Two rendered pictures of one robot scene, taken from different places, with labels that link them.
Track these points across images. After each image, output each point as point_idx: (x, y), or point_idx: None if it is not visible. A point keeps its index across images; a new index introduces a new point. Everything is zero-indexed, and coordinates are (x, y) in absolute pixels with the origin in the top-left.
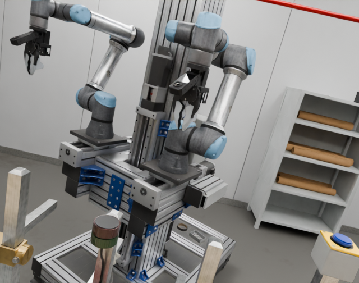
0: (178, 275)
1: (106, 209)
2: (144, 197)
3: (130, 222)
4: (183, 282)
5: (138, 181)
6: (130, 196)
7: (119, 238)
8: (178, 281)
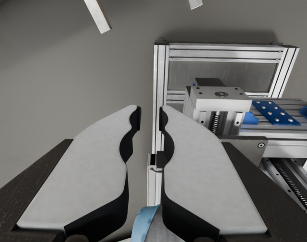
0: (107, 25)
1: (266, 99)
2: (215, 91)
3: (219, 82)
4: (96, 21)
5: (241, 101)
6: (238, 88)
7: (197, 4)
8: (101, 18)
